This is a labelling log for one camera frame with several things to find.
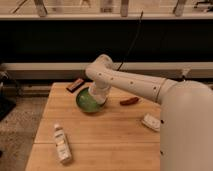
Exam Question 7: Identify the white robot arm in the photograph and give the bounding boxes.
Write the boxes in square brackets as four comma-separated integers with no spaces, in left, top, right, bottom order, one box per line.
[85,54,213,171]

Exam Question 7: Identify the brown sausage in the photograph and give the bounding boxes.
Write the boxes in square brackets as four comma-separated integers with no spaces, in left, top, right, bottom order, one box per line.
[120,97,139,106]

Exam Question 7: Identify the black hanging cable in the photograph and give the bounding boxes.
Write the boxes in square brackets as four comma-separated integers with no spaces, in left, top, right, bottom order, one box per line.
[116,10,145,72]

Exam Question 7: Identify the green ceramic bowl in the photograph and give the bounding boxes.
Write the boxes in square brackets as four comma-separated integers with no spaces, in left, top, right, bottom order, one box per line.
[76,87,105,113]

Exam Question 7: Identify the white lotion bottle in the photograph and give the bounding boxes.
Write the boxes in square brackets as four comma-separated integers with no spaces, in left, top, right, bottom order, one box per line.
[54,124,72,164]

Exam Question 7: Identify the white rectangular box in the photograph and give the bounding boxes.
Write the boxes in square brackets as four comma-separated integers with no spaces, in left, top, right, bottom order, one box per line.
[142,114,160,132]

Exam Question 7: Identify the brown chocolate bar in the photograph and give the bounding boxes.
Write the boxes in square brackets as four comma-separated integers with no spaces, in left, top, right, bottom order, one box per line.
[66,78,85,93]

